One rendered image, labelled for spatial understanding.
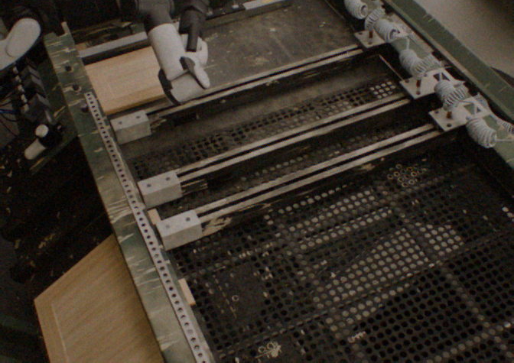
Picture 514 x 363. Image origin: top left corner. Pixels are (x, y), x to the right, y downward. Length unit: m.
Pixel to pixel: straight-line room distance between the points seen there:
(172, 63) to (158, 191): 0.41
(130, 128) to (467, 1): 6.44
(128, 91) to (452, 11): 6.17
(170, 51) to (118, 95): 0.58
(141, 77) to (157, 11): 0.58
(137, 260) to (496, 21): 6.62
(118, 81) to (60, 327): 0.96
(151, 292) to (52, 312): 0.68
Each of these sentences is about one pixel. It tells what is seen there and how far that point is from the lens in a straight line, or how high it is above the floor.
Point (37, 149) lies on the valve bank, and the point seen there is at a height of 0.66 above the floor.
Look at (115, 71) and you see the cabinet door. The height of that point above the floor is 0.98.
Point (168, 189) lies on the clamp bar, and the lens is 2.13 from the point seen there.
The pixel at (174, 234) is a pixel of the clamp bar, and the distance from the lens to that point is 2.01.
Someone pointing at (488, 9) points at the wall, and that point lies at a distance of 8.23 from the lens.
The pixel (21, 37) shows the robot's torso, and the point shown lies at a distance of 2.27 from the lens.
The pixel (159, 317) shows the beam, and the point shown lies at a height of 0.83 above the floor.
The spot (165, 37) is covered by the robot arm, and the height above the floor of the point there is 1.30.
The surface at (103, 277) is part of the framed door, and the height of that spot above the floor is 0.56.
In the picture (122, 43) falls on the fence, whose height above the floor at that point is 1.06.
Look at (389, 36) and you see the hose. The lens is 2.55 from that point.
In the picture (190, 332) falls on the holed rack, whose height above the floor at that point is 0.88.
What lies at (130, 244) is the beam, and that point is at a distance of 2.03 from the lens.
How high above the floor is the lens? 1.56
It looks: 9 degrees down
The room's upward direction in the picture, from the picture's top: 51 degrees clockwise
